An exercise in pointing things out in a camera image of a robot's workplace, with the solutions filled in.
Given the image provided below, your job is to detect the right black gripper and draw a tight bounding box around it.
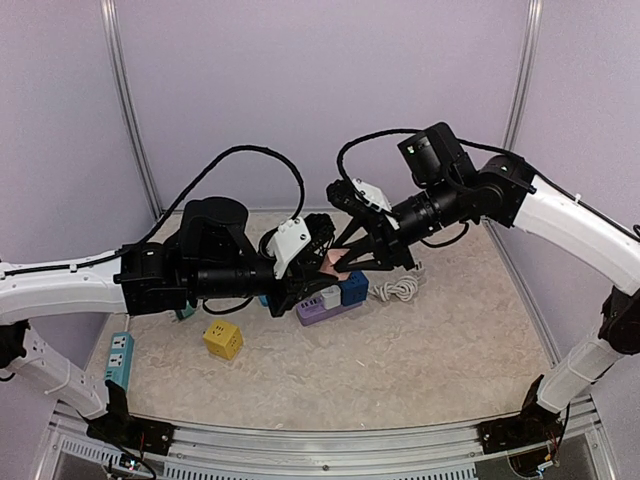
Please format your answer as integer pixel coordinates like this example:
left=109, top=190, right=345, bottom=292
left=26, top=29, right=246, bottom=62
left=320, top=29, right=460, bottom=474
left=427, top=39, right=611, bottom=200
left=331, top=173, right=467, bottom=270

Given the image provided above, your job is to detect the pink charger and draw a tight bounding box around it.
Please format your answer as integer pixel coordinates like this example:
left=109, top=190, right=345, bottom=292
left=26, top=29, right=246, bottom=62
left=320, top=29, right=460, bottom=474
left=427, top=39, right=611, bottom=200
left=319, top=248, right=350, bottom=281

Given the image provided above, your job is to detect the white USB charger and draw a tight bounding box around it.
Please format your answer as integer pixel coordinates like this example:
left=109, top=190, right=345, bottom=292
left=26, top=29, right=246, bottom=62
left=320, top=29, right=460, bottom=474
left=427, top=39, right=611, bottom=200
left=320, top=285, right=342, bottom=310

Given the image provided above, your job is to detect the dark blue cube socket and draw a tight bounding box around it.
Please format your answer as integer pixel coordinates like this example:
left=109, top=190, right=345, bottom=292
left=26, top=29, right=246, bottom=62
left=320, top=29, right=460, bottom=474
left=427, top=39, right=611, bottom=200
left=339, top=271, right=369, bottom=306

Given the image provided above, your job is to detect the teal USB charger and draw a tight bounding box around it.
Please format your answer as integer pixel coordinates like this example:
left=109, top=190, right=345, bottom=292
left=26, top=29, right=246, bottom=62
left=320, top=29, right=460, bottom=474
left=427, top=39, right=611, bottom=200
left=170, top=302, right=197, bottom=322

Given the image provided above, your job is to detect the purple power strip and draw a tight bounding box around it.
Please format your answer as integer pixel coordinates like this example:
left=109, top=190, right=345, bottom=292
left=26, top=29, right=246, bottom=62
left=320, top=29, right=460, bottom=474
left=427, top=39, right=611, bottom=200
left=295, top=299, right=363, bottom=326

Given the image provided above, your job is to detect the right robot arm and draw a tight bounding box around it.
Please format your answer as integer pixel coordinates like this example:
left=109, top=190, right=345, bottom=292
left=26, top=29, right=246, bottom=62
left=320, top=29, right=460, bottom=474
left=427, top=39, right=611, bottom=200
left=326, top=122, right=639, bottom=454

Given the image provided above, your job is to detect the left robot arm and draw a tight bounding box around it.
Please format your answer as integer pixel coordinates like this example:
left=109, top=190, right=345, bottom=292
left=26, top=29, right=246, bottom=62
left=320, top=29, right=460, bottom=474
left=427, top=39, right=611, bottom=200
left=1, top=196, right=335, bottom=447

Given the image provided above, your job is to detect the yellow cube socket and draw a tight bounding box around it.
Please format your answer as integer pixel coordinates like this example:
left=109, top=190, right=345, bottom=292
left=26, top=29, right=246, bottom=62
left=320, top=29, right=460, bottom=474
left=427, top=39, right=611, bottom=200
left=203, top=319, right=243, bottom=361

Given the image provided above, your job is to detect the teal power strip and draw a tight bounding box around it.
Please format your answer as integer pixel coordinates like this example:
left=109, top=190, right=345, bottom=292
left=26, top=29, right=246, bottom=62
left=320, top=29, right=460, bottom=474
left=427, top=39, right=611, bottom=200
left=104, top=332, right=135, bottom=391

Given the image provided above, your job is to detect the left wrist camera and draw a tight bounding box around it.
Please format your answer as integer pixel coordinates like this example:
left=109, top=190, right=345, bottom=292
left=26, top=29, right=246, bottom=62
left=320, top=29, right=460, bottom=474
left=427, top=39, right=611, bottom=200
left=259, top=213, right=335, bottom=280

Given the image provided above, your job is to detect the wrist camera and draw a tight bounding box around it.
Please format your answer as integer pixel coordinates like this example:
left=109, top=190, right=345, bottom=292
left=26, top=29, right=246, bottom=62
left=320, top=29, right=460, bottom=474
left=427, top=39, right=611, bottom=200
left=259, top=213, right=335, bottom=280
left=326, top=179, right=393, bottom=216

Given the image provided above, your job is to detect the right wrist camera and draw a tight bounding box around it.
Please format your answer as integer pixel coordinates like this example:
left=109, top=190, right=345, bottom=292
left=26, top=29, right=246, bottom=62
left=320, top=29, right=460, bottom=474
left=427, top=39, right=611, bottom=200
left=326, top=179, right=393, bottom=216

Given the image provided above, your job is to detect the purple strip white cord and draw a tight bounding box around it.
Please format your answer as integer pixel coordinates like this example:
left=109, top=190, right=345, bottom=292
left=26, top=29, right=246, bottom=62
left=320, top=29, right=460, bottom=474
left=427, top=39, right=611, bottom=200
left=367, top=262, right=429, bottom=304

